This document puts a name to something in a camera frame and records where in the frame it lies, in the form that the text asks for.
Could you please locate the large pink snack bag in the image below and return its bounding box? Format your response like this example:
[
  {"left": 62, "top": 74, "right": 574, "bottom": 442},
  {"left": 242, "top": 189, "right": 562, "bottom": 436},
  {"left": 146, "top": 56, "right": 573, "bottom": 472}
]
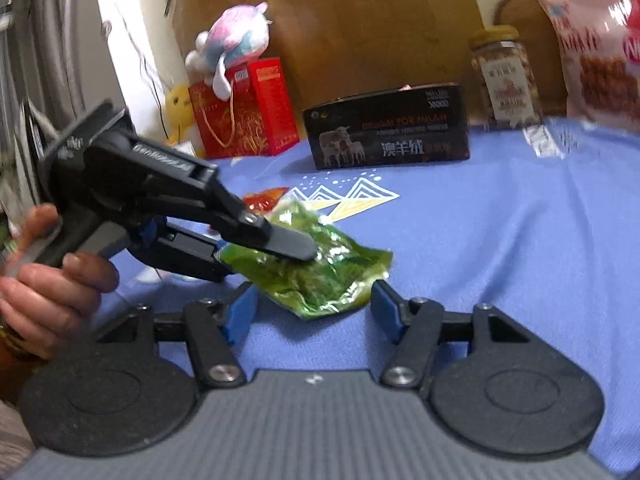
[{"left": 532, "top": 0, "right": 640, "bottom": 136}]

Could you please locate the blue printed cloth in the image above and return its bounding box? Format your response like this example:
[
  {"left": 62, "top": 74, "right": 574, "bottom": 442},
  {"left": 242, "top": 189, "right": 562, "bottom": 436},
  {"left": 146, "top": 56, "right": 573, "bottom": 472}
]
[{"left": 90, "top": 115, "right": 640, "bottom": 476}]

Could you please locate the small white sachet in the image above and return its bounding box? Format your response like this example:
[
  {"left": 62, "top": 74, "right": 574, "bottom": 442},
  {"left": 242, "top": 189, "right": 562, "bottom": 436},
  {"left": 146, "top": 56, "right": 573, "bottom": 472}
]
[{"left": 522, "top": 125, "right": 568, "bottom": 158}]

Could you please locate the black printed box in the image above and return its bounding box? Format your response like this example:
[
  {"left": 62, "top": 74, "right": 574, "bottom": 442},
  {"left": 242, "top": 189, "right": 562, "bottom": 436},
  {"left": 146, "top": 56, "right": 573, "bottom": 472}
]
[{"left": 301, "top": 81, "right": 472, "bottom": 171}]

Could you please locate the red box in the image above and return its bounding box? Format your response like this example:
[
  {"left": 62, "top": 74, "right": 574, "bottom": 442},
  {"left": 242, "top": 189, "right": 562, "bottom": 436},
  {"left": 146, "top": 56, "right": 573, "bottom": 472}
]
[{"left": 247, "top": 57, "right": 300, "bottom": 156}]

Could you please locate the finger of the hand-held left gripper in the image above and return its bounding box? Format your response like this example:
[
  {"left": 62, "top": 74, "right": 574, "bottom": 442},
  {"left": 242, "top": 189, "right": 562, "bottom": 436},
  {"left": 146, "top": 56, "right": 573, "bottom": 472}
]
[
  {"left": 132, "top": 219, "right": 237, "bottom": 284},
  {"left": 210, "top": 184, "right": 319, "bottom": 263}
]

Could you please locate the red gift bag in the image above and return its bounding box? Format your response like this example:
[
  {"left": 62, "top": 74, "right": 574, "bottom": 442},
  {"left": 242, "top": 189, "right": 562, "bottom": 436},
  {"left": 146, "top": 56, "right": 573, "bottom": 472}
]
[{"left": 188, "top": 72, "right": 266, "bottom": 159}]

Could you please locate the fuzzy pinkish cloth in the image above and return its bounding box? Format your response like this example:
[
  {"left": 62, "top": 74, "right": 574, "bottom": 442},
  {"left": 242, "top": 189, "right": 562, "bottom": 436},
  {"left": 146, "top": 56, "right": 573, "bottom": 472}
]
[{"left": 0, "top": 400, "right": 36, "bottom": 476}]

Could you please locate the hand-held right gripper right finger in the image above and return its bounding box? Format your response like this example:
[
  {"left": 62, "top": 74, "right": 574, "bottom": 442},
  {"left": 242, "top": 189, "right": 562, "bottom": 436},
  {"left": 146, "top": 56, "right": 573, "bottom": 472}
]
[{"left": 370, "top": 279, "right": 539, "bottom": 390}]

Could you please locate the glossy green snack packet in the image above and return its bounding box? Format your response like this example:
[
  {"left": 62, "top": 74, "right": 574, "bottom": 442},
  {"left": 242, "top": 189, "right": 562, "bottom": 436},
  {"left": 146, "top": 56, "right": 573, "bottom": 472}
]
[{"left": 215, "top": 199, "right": 393, "bottom": 321}]

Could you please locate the black wall cable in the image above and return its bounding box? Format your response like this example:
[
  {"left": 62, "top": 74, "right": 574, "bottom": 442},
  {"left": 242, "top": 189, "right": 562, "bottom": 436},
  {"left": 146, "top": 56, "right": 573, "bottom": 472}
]
[{"left": 107, "top": 10, "right": 171, "bottom": 136}]

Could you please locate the person's left hand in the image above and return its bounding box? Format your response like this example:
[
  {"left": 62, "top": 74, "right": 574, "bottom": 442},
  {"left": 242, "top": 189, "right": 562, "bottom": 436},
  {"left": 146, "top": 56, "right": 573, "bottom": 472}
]
[{"left": 0, "top": 202, "right": 121, "bottom": 357}]

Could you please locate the large cardboard box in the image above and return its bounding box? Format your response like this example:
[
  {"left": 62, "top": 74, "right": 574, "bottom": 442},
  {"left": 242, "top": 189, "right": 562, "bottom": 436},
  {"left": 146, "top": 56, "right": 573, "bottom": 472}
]
[{"left": 167, "top": 0, "right": 496, "bottom": 111}]

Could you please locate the pink and blue plush toy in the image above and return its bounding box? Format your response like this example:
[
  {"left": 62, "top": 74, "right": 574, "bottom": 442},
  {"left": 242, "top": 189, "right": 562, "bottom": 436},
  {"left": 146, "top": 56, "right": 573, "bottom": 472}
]
[{"left": 185, "top": 2, "right": 273, "bottom": 98}]

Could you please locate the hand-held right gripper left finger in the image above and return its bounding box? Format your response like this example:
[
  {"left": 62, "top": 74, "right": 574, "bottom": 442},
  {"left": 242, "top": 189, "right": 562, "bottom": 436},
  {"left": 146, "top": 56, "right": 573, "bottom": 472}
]
[{"left": 95, "top": 282, "right": 261, "bottom": 390}]

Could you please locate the grey curtain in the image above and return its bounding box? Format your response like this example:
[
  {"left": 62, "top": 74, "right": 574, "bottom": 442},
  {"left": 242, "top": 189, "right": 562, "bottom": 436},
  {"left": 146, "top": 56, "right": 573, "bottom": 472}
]
[{"left": 0, "top": 0, "right": 126, "bottom": 221}]

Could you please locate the red snack packet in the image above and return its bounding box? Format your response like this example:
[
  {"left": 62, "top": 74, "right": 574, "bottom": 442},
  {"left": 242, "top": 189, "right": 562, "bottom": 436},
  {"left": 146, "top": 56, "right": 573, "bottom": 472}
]
[{"left": 243, "top": 187, "right": 291, "bottom": 213}]

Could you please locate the nut jar with yellow lid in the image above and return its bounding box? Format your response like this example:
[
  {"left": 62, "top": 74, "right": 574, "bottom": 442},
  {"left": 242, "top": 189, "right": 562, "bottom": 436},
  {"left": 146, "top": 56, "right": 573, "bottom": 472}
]
[{"left": 467, "top": 25, "right": 543, "bottom": 133}]

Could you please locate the yellow plush toy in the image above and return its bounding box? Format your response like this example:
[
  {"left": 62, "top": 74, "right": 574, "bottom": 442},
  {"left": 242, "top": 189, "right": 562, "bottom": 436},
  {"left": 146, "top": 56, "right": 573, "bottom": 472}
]
[{"left": 165, "top": 82, "right": 201, "bottom": 146}]

